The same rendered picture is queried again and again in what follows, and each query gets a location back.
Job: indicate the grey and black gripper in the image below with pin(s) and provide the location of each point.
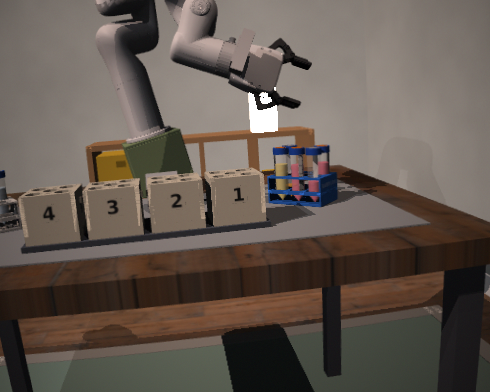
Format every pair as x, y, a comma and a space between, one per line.
261, 73

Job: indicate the beige tube rack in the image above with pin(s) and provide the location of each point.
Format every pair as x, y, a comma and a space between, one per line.
15, 223

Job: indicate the blue tube rack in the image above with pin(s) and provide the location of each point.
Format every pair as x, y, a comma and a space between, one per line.
327, 191

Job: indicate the beige bucket adapter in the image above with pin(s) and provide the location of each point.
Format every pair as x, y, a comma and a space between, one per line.
114, 211
53, 217
235, 196
176, 205

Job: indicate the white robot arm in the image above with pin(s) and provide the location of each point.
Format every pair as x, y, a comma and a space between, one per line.
118, 42

